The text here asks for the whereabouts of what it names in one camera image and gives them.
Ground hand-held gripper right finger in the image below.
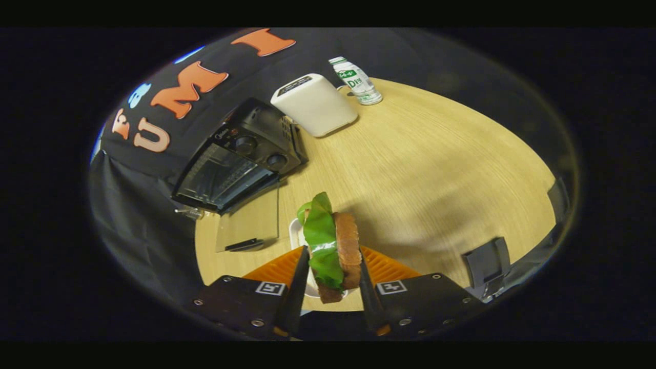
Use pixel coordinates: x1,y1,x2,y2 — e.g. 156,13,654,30
358,245,486,338

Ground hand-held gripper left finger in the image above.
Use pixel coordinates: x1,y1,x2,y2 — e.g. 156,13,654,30
191,245,311,340

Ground lettuce toast sandwich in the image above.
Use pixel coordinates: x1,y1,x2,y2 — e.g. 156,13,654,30
297,192,363,304

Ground black toaster oven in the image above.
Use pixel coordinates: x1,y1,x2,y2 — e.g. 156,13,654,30
172,97,309,253

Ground white bread toaster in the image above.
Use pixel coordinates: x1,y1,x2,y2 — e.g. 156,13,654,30
270,73,359,138

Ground white plate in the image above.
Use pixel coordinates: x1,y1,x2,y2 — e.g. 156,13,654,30
288,218,350,301

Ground white green label bottle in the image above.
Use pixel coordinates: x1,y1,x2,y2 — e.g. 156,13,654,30
329,56,383,106

